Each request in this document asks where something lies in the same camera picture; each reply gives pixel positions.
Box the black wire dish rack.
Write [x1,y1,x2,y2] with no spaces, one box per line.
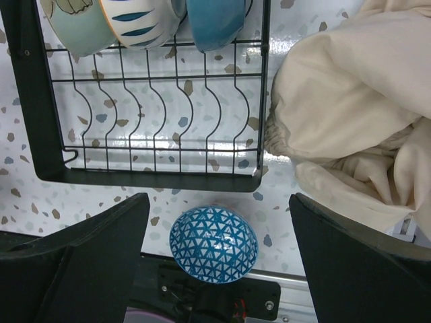
[1,1,271,192]

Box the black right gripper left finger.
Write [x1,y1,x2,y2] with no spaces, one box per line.
[1,193,150,322]

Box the mint green bowl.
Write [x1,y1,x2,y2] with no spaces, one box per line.
[40,0,117,57]

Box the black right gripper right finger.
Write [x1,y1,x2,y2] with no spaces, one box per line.
[289,193,430,322]

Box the blue triangle pattern bowl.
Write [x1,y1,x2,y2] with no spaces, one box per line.
[169,205,259,285]

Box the striped cream bowl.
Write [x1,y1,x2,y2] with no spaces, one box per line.
[100,0,187,50]

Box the solid blue bowl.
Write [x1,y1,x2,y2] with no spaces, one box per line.
[186,0,247,53]

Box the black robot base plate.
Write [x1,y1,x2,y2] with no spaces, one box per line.
[0,231,282,323]

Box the beige crumpled cloth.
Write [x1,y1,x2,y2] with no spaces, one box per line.
[265,1,430,235]

